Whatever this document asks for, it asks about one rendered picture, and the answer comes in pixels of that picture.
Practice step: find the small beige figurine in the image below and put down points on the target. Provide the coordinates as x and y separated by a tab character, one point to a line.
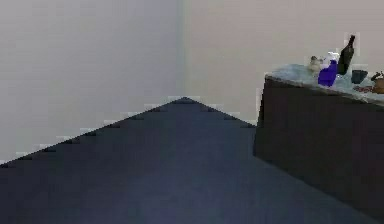
314	64

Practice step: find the black wine bottle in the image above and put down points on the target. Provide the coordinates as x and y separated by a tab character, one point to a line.
346	56

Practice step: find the brown pot with plant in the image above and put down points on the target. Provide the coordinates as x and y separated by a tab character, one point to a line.
379	85

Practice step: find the dark blue cup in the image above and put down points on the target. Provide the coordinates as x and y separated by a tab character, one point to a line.
359	76

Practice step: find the blue spray bottle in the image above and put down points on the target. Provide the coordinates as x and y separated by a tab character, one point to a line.
328	75

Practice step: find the dark counter with marble top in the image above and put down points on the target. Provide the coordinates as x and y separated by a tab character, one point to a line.
320	133

